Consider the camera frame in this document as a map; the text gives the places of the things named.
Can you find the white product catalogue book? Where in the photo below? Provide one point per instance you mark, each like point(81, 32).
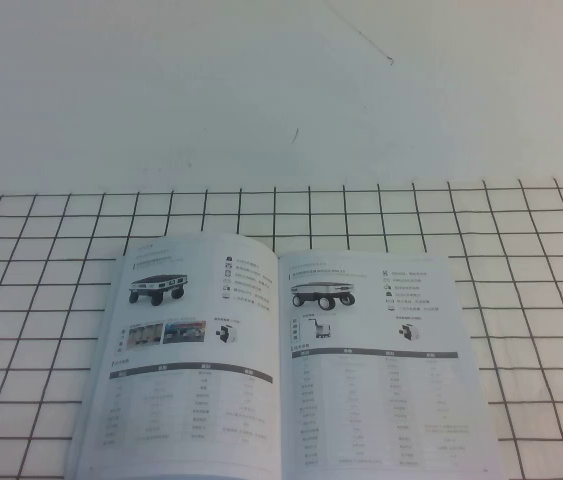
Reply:
point(211, 350)

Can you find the white black-grid table mat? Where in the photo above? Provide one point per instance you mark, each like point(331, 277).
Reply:
point(536, 250)

